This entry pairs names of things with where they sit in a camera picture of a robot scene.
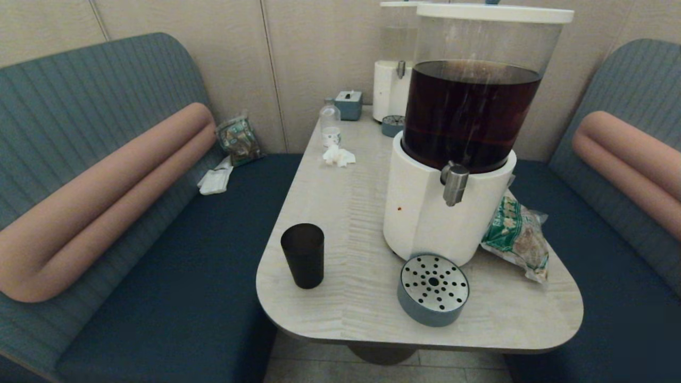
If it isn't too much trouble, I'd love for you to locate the green white snack bag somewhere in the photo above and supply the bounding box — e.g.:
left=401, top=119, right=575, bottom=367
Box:
left=480, top=176, right=550, bottom=284

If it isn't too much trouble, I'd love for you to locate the black plastic cup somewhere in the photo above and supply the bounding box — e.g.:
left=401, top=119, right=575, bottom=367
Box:
left=280, top=223, right=325, bottom=290

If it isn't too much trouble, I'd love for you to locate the teal left booth bench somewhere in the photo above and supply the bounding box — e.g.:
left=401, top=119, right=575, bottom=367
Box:
left=0, top=32, right=304, bottom=383

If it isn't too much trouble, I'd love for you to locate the clear plastic bottle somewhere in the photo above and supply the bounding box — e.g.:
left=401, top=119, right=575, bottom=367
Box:
left=320, top=97, right=342, bottom=148

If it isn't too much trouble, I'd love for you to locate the white napkin pack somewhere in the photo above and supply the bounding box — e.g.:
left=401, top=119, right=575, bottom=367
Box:
left=197, top=156, right=235, bottom=195

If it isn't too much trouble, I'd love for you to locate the pink left bolster cushion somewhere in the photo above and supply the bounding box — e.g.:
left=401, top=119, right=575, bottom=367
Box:
left=0, top=102, right=218, bottom=303

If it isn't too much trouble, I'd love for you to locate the pink right bolster cushion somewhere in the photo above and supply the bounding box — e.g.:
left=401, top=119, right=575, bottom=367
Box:
left=572, top=111, right=681, bottom=243

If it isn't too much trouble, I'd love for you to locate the grey blue tissue box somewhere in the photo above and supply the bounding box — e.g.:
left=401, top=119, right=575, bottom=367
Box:
left=335, top=90, right=363, bottom=121

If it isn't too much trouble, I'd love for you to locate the teal booth bench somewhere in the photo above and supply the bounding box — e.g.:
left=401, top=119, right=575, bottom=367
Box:
left=0, top=32, right=304, bottom=383
left=505, top=38, right=681, bottom=383

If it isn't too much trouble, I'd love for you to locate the dark tea beverage dispenser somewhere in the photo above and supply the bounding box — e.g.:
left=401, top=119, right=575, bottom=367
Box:
left=383, top=3, right=575, bottom=267

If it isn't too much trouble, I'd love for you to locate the teal right booth bench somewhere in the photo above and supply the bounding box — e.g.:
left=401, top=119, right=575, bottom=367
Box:
left=505, top=38, right=681, bottom=383

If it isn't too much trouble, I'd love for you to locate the clear water beverage dispenser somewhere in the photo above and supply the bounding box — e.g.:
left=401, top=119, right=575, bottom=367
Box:
left=372, top=1, right=421, bottom=123

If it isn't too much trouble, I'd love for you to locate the round grey drip tray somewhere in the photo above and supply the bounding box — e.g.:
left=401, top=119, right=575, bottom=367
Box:
left=397, top=253, right=470, bottom=327
left=381, top=114, right=406, bottom=138

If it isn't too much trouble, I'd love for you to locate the pink bolster cushion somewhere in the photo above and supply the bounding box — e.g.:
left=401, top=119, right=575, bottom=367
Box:
left=0, top=102, right=218, bottom=303
left=572, top=111, right=681, bottom=243

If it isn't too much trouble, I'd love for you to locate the bronze table pedestal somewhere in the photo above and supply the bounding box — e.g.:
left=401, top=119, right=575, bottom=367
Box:
left=347, top=345, right=418, bottom=365

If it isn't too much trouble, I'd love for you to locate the crumpled white tissue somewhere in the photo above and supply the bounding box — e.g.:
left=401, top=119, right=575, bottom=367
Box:
left=322, top=145, right=356, bottom=168

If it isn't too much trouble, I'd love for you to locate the brown green snack bag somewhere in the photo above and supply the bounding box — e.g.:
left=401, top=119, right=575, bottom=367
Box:
left=215, top=114, right=264, bottom=166

